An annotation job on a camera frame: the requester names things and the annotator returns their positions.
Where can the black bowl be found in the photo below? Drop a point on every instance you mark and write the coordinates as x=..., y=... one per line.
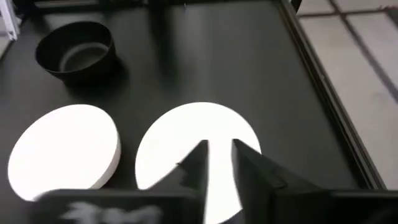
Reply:
x=77, y=31

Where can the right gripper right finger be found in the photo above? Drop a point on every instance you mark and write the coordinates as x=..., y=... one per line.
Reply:
x=273, y=199

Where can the silver aluminium extrusion bar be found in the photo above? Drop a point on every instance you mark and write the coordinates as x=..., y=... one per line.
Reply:
x=9, y=18

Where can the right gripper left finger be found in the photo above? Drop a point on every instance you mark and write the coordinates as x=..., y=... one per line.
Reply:
x=186, y=199

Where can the white bowl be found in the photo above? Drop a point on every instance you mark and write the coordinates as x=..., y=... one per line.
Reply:
x=111, y=173
x=62, y=149
x=186, y=130

